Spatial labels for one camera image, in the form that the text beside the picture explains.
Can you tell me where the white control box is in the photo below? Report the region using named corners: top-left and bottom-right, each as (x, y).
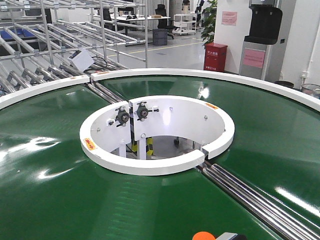
top-left (67, 48), bottom-right (94, 72)

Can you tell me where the green conveyor belt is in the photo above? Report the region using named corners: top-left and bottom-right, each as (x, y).
top-left (0, 75), bottom-right (320, 240)

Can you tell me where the white inner conveyor ring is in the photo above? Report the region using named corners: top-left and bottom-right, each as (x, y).
top-left (79, 95), bottom-right (236, 176)

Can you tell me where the black office chair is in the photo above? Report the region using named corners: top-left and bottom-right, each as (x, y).
top-left (154, 4), bottom-right (176, 40)

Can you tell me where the white office desk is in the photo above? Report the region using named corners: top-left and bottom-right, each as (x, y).
top-left (86, 13), bottom-right (170, 33)

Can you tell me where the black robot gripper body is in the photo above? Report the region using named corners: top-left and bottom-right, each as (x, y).
top-left (216, 232), bottom-right (247, 240)

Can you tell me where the wire waste basket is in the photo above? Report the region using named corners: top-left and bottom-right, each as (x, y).
top-left (301, 83), bottom-right (320, 99)

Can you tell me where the white round conveyor frame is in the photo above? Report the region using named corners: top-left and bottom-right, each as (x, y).
top-left (0, 67), bottom-right (320, 113)

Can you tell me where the roller rack conveyor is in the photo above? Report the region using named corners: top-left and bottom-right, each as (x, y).
top-left (0, 0), bottom-right (149, 96)

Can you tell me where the grey trash bin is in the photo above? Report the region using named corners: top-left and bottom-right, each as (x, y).
top-left (152, 28), bottom-right (168, 46)

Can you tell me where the grey water dispenser machine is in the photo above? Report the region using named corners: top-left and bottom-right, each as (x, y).
top-left (239, 0), bottom-right (283, 80)

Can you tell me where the potted green plant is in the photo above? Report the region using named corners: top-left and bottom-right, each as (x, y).
top-left (201, 0), bottom-right (218, 44)

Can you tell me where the orange cylindrical capacitor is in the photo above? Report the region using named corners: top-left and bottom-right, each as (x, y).
top-left (192, 231), bottom-right (216, 240)

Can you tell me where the red fire extinguisher cabinet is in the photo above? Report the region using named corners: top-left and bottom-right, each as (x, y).
top-left (203, 42), bottom-right (228, 72)

